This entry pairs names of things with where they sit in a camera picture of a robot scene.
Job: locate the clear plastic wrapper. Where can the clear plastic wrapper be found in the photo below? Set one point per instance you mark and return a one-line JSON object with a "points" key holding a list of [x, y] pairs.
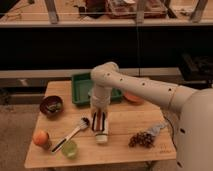
{"points": [[155, 130]]}

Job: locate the orange bowl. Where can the orange bowl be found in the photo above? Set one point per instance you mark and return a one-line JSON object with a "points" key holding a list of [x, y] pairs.
{"points": [[132, 98]]}

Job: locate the green plastic tray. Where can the green plastic tray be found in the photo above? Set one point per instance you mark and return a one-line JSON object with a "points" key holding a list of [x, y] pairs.
{"points": [[81, 89]]}

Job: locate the dark brown bowl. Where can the dark brown bowl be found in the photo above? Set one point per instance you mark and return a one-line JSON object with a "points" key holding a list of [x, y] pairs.
{"points": [[51, 106]]}

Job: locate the orange fruit on cup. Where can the orange fruit on cup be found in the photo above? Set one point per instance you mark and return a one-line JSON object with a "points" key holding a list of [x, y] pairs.
{"points": [[41, 138]]}

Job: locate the bunch of dark grapes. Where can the bunch of dark grapes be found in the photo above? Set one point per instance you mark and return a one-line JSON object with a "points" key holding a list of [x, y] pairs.
{"points": [[144, 139]]}

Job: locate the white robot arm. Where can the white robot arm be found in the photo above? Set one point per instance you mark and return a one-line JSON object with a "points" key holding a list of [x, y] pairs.
{"points": [[195, 108]]}

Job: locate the green plastic cup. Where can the green plastic cup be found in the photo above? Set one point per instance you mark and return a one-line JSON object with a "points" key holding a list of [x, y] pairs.
{"points": [[70, 149]]}

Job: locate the silver spoon black handle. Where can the silver spoon black handle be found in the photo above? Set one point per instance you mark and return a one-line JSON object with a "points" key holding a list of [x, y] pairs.
{"points": [[82, 125]]}

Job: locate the white bottle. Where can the white bottle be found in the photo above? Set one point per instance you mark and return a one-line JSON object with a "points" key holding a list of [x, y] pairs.
{"points": [[102, 137]]}

